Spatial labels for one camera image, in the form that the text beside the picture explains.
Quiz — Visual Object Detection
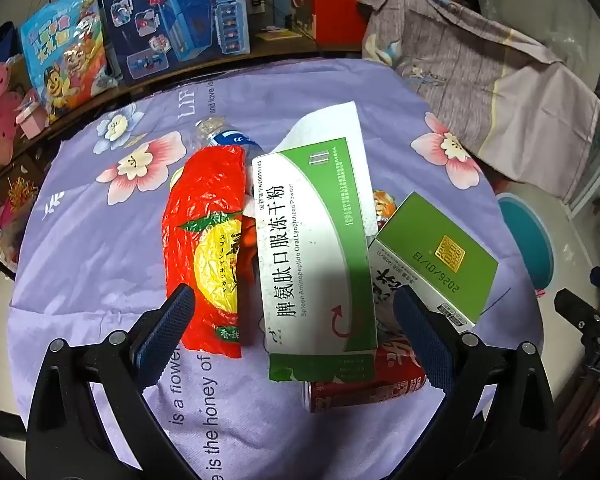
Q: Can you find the red plastic bag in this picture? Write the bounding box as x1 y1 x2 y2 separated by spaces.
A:
162 144 253 359

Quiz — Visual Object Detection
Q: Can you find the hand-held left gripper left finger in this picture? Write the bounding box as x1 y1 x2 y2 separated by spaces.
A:
26 284 201 480

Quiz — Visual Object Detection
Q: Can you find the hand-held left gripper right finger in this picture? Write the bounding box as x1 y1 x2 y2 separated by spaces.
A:
393 286 560 480

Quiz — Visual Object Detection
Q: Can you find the green top white box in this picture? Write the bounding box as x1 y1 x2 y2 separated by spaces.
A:
367 191 499 333

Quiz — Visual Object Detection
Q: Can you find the teal round bin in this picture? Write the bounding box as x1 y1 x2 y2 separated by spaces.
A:
497 192 555 296

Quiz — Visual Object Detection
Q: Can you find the purple floral cloth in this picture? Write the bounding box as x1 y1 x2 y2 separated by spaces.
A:
7 57 545 480

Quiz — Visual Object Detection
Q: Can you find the light blue cartoon box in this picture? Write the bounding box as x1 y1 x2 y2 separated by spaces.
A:
20 0 113 123

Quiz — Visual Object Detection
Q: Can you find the green white medicine box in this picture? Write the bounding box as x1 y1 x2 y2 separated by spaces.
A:
250 136 379 383

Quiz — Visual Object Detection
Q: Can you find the dark blue toy box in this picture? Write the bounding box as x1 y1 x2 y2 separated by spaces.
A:
97 0 251 86

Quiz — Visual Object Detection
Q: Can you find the grey purple printed cloth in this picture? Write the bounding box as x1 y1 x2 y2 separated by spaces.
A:
362 0 600 206

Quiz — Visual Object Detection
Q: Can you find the cartoon printed packet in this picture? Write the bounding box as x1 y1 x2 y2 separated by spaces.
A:
371 190 398 235

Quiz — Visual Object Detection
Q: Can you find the crushed clear plastic bottle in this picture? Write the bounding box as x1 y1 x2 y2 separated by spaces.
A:
187 116 265 196

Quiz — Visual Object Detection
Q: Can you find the red cardboard box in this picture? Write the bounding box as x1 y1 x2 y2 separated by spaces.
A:
290 0 375 53

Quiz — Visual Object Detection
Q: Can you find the gold red tinsel decoration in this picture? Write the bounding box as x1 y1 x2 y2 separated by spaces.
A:
7 177 41 216

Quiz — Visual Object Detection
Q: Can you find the orange snack wrapper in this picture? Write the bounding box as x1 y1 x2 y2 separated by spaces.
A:
241 215 263 288

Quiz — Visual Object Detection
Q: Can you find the small pink gift box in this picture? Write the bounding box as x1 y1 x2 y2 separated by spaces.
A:
15 87 51 140

